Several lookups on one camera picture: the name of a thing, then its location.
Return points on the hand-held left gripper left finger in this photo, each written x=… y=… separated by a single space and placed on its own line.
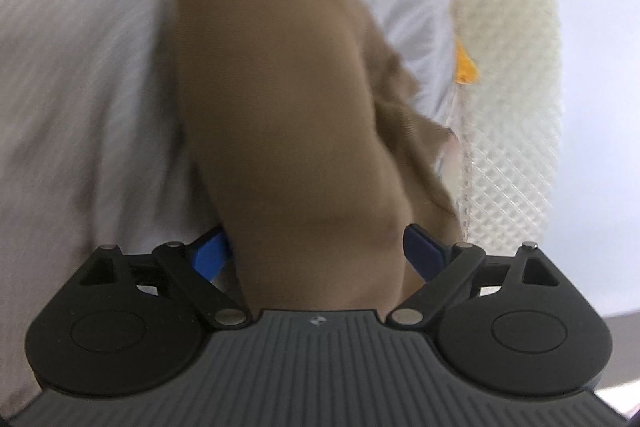
x=210 y=253

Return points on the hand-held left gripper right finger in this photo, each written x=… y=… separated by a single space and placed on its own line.
x=422 y=252

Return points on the cream quilted headboard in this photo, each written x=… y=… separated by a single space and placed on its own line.
x=510 y=82

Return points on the brown hoodie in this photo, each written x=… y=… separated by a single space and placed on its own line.
x=280 y=107

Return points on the small yellow cloth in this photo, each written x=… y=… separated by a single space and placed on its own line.
x=466 y=68

